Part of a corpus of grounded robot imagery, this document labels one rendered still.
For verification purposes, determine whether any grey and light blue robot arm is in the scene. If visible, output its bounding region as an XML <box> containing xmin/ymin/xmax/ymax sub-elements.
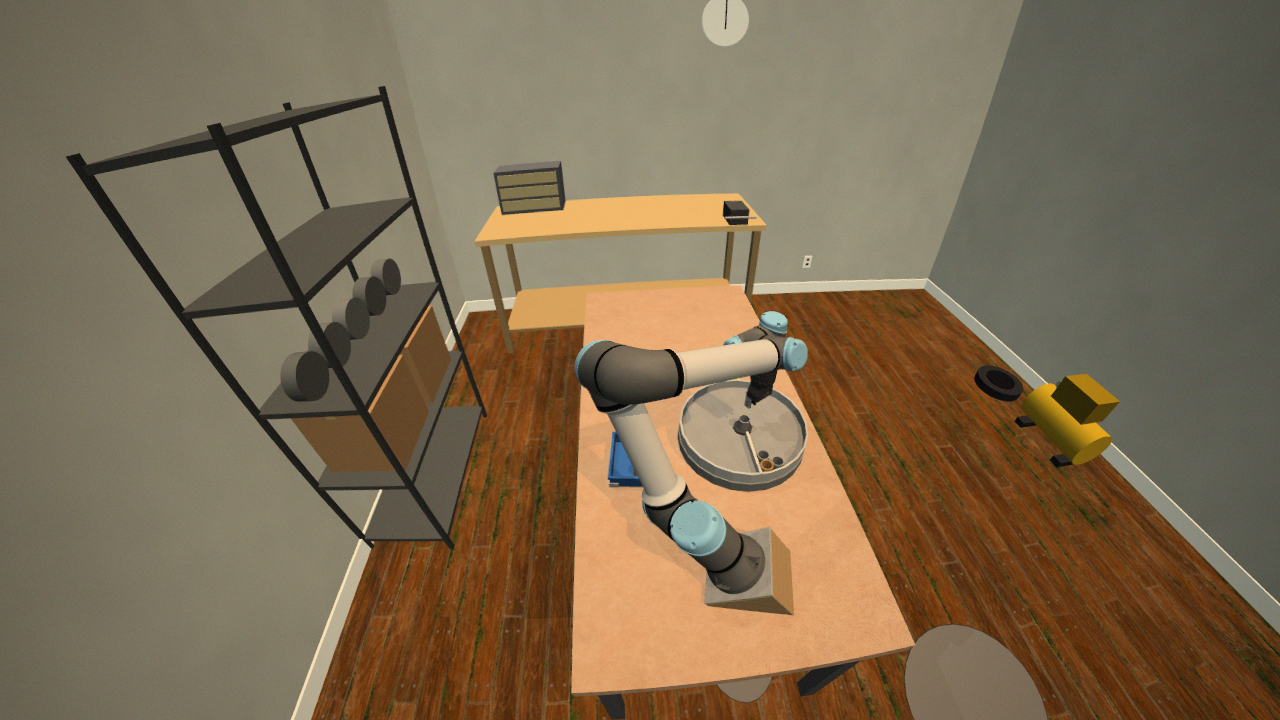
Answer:
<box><xmin>573</xmin><ymin>311</ymin><xmax>808</xmax><ymax>594</ymax></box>

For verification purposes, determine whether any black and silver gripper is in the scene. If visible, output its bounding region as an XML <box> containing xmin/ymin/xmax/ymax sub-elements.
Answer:
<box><xmin>744</xmin><ymin>370</ymin><xmax>778</xmax><ymax>409</ymax></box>

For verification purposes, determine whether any blue open crate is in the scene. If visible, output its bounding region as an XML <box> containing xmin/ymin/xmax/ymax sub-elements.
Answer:
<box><xmin>608</xmin><ymin>430</ymin><xmax>643</xmax><ymax>488</ymax></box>

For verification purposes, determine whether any grey round turning table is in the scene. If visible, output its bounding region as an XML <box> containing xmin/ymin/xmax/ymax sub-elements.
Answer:
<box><xmin>677</xmin><ymin>379</ymin><xmax>808</xmax><ymax>492</ymax></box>

